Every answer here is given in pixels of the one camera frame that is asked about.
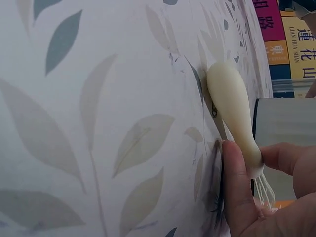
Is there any person's right hand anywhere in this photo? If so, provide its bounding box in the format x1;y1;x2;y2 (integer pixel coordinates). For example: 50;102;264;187
222;140;316;237

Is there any grey box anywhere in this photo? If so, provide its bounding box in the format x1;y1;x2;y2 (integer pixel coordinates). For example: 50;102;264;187
253;98;316;201

